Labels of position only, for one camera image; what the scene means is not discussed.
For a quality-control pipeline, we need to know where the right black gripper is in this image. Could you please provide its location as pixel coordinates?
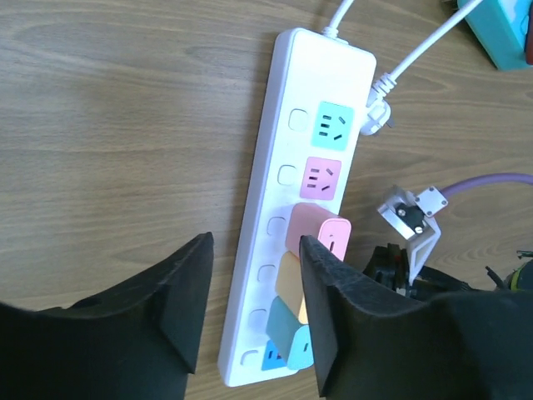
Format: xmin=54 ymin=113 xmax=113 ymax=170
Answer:
xmin=363 ymin=243 xmax=532 ymax=300

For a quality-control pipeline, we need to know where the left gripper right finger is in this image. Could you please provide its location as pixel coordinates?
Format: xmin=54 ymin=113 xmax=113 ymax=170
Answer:
xmin=300 ymin=236 xmax=532 ymax=399

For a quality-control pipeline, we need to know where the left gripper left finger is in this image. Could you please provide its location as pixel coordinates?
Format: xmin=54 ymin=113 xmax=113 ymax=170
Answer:
xmin=1 ymin=232 xmax=214 ymax=399

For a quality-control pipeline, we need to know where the salmon charger plug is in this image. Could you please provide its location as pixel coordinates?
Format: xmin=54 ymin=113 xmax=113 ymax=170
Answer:
xmin=286 ymin=202 xmax=351 ymax=261

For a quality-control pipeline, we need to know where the yellow charger plug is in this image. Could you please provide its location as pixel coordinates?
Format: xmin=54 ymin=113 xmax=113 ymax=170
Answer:
xmin=276 ymin=252 xmax=308 ymax=324

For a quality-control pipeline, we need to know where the white power strip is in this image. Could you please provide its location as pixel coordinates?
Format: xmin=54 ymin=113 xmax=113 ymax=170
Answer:
xmin=217 ymin=28 xmax=376 ymax=387

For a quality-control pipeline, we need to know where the teal charger plug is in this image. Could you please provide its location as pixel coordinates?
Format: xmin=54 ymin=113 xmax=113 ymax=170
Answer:
xmin=262 ymin=297 xmax=314 ymax=371

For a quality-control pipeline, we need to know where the white three-pin plug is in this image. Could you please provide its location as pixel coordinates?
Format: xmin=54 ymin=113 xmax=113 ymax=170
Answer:
xmin=360 ymin=73 xmax=396 ymax=136

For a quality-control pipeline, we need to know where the teal triangular block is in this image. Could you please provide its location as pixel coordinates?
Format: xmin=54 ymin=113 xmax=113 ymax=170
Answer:
xmin=465 ymin=0 xmax=532 ymax=71

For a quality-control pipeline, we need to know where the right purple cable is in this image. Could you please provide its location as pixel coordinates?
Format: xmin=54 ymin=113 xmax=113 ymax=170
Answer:
xmin=439 ymin=172 xmax=533 ymax=201

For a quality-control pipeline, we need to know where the white power strip cord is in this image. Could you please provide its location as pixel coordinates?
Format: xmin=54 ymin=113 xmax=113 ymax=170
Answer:
xmin=320 ymin=0 xmax=484 ymax=84

